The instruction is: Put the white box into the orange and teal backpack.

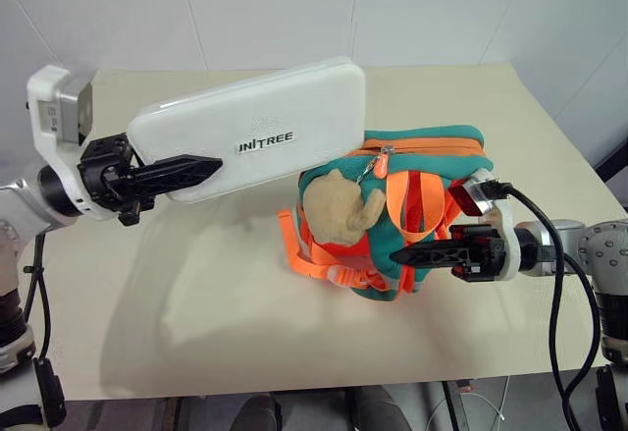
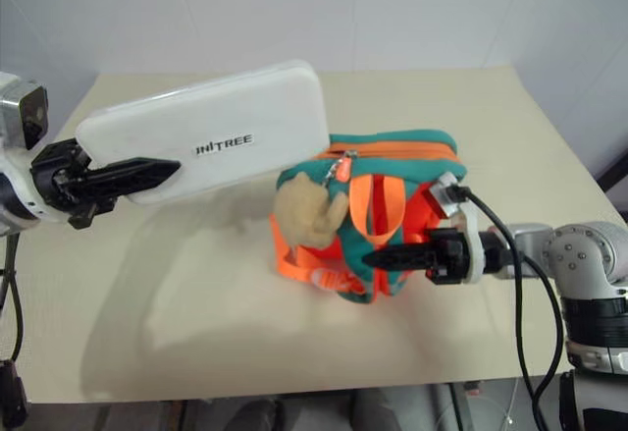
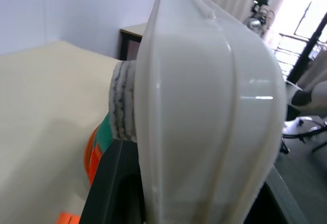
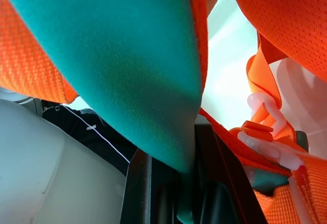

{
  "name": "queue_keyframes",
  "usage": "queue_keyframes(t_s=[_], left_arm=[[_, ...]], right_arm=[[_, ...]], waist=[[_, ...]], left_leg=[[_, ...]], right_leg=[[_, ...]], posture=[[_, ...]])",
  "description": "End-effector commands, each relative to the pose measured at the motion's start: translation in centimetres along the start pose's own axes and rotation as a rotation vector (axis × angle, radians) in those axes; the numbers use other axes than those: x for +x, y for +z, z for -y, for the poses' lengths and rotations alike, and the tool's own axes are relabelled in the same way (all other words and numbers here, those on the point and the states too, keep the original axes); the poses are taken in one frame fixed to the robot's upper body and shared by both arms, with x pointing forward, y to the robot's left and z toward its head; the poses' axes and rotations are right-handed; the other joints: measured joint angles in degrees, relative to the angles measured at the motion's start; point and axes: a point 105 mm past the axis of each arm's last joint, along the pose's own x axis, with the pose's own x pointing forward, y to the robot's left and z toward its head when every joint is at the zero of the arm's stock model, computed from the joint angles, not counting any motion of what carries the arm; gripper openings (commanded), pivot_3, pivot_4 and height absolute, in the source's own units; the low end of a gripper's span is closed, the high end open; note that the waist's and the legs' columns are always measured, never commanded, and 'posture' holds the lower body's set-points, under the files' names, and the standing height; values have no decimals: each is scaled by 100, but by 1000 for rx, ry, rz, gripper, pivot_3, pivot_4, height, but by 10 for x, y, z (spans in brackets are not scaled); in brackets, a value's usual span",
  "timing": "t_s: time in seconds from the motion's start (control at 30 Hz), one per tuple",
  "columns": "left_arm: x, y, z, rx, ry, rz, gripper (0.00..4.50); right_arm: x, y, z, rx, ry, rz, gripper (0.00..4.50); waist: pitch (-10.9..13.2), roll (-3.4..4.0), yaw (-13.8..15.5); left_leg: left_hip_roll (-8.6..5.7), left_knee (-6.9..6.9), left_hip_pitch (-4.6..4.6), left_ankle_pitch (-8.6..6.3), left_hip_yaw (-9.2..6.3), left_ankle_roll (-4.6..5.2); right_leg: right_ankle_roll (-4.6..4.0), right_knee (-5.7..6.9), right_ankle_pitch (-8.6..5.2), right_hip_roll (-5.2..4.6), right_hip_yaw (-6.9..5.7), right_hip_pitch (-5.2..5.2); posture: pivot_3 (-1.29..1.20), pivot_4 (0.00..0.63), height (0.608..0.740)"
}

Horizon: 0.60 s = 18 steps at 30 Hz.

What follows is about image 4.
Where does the orange and teal backpack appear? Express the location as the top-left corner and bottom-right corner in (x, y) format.
(0, 0), (327, 224)

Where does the silver robot body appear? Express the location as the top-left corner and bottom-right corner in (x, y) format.
(0, 86), (128, 224)

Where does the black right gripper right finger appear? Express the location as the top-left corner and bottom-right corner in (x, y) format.
(193, 123), (266, 224)

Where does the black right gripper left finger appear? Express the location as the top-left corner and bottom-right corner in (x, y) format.
(120, 148), (180, 224)

